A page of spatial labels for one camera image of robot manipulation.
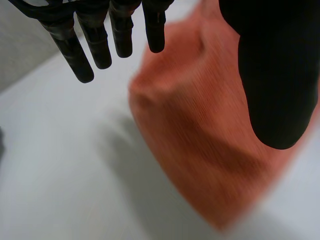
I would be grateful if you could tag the coral towel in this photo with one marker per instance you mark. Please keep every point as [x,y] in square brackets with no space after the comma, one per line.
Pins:
[200,125]

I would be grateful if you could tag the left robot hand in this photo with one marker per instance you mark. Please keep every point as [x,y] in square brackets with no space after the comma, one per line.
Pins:
[275,75]

